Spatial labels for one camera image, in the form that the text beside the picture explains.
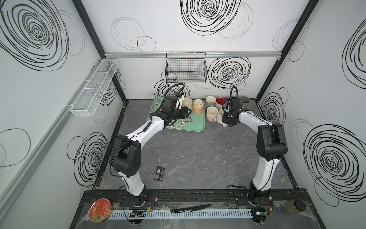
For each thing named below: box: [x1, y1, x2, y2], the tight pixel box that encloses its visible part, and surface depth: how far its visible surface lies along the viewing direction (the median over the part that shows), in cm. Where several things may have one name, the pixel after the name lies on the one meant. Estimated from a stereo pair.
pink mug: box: [206, 105, 219, 122], surface depth 102 cm
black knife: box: [169, 203, 213, 214], surface depth 72 cm
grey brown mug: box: [239, 95, 251, 110], surface depth 108 cm
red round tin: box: [88, 197, 112, 223], surface depth 69 cm
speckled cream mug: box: [182, 97, 193, 111], surface depth 108 cm
